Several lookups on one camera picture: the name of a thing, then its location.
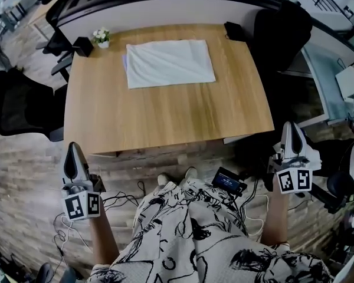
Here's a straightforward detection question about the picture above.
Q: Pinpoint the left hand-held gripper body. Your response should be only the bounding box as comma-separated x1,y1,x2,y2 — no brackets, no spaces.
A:
60,174,107,222

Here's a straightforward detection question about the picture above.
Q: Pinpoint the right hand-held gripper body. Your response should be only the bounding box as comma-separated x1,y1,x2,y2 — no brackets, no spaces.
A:
271,141,323,196

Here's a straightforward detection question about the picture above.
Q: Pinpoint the white and blue t-shirt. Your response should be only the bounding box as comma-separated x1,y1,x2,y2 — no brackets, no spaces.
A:
122,39,217,90

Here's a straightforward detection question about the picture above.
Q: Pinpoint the person's right forearm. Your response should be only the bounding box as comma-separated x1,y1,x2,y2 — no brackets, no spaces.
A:
259,175,290,246

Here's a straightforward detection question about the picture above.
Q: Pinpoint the person's left forearm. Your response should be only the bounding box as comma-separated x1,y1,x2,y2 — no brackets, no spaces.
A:
88,210,120,268

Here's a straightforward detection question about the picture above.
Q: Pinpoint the pale blue side desk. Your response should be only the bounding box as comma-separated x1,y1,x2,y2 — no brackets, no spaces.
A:
300,44,354,127

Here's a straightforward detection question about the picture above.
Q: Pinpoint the black mesh office chair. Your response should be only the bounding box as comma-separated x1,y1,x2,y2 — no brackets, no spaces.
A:
0,68,68,143
35,9,76,84
251,1,314,73

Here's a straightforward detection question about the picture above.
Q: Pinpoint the white cardboard box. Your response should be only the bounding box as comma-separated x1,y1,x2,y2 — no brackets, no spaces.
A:
335,66,354,103

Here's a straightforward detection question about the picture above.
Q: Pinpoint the person's white left shoe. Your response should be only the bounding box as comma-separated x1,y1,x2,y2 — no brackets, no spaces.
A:
157,172,171,187

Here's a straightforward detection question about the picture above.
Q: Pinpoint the person's white shoe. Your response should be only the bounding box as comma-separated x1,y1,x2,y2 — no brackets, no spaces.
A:
157,172,171,187
183,166,199,182

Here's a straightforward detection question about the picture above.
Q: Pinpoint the person's white right shoe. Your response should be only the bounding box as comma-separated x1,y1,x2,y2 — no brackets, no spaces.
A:
183,166,199,182

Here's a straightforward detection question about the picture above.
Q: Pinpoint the black square holder box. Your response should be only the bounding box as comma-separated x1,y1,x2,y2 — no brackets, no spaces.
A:
72,36,95,58

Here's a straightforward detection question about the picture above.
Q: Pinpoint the flat black box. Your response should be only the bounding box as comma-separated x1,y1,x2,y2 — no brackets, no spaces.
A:
224,21,245,41

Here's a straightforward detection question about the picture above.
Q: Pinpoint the potted white flower plant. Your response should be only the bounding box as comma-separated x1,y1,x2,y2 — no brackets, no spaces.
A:
93,27,112,50

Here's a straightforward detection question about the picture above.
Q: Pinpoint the white cable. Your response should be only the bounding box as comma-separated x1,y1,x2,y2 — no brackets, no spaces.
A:
241,193,270,236
54,213,93,254

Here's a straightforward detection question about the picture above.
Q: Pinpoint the black gripper cable bundle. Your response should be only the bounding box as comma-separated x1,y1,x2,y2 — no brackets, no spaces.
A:
101,180,147,210

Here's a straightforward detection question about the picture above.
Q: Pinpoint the black recorder with screen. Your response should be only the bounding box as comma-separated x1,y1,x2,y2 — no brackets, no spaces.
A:
211,166,248,196

